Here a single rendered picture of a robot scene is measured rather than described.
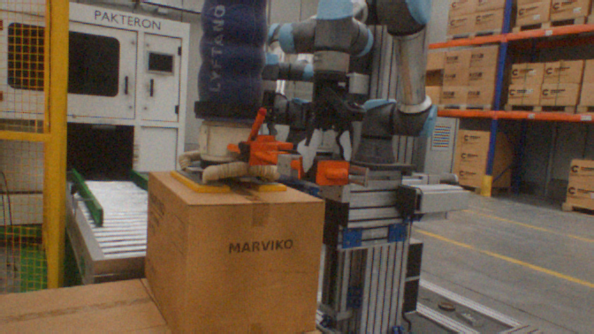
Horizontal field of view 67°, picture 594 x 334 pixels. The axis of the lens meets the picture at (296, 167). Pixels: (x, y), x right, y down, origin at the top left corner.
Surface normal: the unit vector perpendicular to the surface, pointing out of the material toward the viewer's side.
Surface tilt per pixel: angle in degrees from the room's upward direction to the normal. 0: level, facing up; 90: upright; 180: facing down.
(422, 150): 90
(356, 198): 90
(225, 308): 90
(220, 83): 75
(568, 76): 93
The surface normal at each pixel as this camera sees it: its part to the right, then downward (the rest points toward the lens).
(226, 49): -0.09, -0.25
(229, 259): 0.46, 0.13
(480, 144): -0.82, 0.02
